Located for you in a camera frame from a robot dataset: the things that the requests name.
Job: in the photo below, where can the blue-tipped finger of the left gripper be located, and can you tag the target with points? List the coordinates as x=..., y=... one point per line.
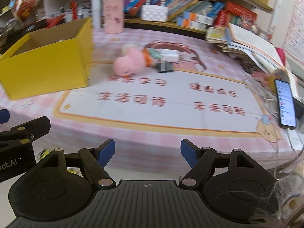
x=4, y=116

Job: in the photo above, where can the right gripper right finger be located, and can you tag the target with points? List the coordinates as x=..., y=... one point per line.
x=200, y=161

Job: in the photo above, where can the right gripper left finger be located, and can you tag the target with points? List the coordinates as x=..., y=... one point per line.
x=93, y=163

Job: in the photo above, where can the yellow cardboard box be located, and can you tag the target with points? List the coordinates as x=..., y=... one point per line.
x=48, y=60

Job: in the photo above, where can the pink plush toy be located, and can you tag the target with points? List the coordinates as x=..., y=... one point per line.
x=132, y=61

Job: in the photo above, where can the pink checkered desk mat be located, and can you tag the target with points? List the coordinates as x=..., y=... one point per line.
x=219, y=107

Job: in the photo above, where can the smartphone with lit screen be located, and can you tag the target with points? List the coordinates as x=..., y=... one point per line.
x=287, y=118

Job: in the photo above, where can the black binder clip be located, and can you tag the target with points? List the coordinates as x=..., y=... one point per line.
x=165, y=67

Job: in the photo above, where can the white charger plug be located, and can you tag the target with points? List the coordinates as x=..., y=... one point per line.
x=169, y=55

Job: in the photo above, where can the red snack bag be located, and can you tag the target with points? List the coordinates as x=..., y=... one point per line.
x=25, y=2

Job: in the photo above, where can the mint green small case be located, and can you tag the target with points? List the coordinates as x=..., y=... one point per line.
x=154, y=53

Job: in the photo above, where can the stack of open books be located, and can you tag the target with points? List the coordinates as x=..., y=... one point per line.
x=252, y=49

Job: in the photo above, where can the orange blue medicine box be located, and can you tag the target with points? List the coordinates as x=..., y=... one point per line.
x=198, y=18

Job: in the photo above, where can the row of lower books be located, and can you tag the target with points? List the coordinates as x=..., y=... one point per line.
x=209, y=8

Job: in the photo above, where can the red thick dictionary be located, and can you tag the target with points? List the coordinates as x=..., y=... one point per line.
x=235, y=14

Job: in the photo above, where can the pink sticker cylinder holder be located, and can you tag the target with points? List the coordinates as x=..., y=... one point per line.
x=113, y=16

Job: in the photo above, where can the wooden bookshelf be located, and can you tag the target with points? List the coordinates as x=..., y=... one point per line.
x=253, y=4

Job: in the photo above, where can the white quilted pearl purse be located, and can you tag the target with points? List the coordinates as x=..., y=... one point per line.
x=154, y=13

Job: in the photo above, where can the alphabet wall poster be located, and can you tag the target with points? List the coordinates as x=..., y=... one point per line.
x=293, y=44

